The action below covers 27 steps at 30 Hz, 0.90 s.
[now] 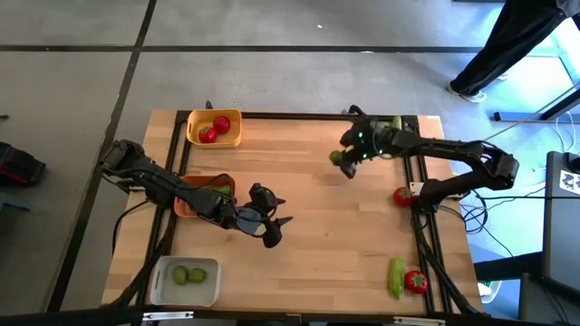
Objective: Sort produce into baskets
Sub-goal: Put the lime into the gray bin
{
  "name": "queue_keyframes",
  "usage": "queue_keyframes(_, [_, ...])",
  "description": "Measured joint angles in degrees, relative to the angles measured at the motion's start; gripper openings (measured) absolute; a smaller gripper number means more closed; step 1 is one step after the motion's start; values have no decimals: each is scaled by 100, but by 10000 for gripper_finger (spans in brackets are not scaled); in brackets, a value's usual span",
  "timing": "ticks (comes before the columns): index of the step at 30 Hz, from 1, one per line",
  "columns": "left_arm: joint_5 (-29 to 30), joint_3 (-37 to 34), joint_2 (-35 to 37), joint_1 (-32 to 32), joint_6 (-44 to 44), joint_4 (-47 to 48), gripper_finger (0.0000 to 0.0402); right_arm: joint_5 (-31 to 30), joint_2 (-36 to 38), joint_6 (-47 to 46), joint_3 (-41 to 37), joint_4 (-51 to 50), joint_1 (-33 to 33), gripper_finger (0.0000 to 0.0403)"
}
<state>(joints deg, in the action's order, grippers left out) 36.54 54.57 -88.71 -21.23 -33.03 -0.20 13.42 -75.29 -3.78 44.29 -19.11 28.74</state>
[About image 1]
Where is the silver metal bracket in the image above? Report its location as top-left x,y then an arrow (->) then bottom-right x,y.
392,316 -> 448,326
142,311 -> 195,321

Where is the dark grey cart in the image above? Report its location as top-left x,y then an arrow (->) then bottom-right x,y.
541,150 -> 580,295

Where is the black looped cable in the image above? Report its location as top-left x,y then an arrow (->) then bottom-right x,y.
458,187 -> 490,236

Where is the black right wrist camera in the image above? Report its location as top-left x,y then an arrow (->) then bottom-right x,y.
351,116 -> 380,137

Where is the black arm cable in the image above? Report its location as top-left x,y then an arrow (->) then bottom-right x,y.
111,197 -> 153,257

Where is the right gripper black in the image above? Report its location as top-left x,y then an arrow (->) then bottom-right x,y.
339,133 -> 401,180

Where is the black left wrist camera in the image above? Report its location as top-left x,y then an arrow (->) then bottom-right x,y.
247,182 -> 278,212

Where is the black and red bag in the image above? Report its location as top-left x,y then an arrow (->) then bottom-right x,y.
0,141 -> 47,187

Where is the white green container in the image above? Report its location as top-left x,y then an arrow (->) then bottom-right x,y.
478,280 -> 503,303

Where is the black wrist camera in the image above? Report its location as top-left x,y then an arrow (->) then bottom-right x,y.
247,182 -> 278,212
351,116 -> 380,137

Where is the person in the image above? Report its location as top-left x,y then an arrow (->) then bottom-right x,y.
446,0 -> 580,104

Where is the grey metal floor stand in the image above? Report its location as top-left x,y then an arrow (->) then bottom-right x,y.
492,81 -> 580,123

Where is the yellow plastic basket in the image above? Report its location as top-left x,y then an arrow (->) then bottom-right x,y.
186,108 -> 243,149

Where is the black aluminium table frame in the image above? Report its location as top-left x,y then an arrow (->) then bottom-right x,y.
102,110 -> 488,318

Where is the orange plastic basket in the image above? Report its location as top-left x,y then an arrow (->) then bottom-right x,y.
173,174 -> 237,218

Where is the white plastic basket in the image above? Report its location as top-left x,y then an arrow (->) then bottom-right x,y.
149,255 -> 223,308

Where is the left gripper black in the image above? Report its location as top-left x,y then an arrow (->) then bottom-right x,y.
226,206 -> 295,249

